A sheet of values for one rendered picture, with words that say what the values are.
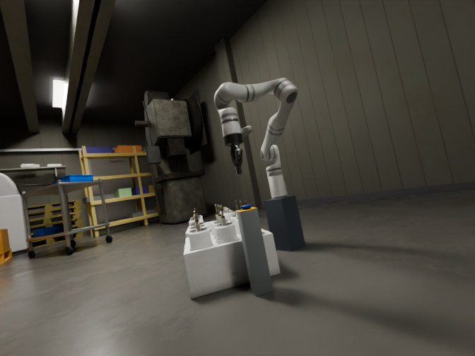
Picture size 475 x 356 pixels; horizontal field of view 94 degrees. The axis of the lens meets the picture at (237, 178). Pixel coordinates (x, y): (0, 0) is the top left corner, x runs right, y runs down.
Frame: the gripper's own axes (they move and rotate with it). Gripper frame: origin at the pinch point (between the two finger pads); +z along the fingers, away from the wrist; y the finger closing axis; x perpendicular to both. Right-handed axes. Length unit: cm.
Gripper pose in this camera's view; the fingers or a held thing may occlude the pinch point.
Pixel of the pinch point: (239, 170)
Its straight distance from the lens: 87.2
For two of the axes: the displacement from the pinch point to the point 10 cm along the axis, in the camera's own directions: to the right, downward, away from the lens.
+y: 2.0, -0.9, -9.7
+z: 1.9, 9.8, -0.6
